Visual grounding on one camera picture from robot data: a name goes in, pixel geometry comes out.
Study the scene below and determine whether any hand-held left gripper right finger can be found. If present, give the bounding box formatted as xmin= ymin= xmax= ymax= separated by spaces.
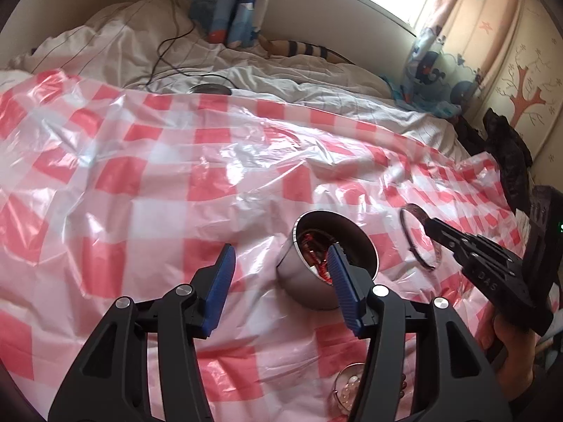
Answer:
xmin=325 ymin=243 xmax=513 ymax=422

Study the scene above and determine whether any round metal tin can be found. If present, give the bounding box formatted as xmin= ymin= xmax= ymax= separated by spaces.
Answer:
xmin=275 ymin=211 xmax=380 ymax=311

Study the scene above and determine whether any person's right hand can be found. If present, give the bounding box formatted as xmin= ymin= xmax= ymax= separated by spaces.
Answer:
xmin=481 ymin=316 xmax=541 ymax=402

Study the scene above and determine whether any black cloth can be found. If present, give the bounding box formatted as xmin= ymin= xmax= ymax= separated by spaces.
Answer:
xmin=455 ymin=109 xmax=536 ymax=212

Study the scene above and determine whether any dark red beaded bracelet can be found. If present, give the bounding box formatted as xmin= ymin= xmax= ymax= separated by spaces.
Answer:
xmin=299 ymin=231 xmax=336 ymax=287

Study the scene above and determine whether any white bead bracelet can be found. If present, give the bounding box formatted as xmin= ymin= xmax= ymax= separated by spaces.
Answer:
xmin=341 ymin=373 xmax=360 ymax=405

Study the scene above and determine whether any pink tree wall sticker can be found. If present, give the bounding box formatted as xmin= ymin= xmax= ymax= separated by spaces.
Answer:
xmin=497 ymin=43 xmax=557 ymax=142

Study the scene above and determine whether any striped plush toy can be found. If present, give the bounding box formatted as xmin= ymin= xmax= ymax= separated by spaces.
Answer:
xmin=259 ymin=36 xmax=353 ymax=65

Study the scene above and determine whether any round dark charging pad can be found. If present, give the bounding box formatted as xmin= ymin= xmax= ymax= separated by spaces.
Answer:
xmin=189 ymin=83 xmax=233 ymax=96

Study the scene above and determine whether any thin dark bangle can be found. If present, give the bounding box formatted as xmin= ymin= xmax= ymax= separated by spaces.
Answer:
xmin=399 ymin=204 xmax=443 ymax=274

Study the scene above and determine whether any red checked plastic sheet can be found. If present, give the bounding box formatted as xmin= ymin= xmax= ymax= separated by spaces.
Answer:
xmin=0 ymin=70 xmax=543 ymax=422

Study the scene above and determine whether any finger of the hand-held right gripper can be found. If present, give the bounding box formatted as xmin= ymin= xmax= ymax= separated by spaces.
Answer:
xmin=422 ymin=216 xmax=490 ymax=249
xmin=433 ymin=234 xmax=495 ymax=275

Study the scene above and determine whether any white striped duvet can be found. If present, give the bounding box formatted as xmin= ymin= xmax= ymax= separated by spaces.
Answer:
xmin=0 ymin=2 xmax=468 ymax=160

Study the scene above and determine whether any black charger cable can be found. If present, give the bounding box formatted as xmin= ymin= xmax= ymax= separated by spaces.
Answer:
xmin=147 ymin=0 xmax=235 ymax=94

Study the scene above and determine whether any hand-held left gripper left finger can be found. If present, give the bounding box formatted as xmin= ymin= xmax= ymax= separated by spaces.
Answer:
xmin=48 ymin=243 xmax=236 ymax=422

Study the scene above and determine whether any wide whale print curtain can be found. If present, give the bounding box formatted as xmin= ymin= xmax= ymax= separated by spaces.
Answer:
xmin=389 ymin=0 xmax=499 ymax=118

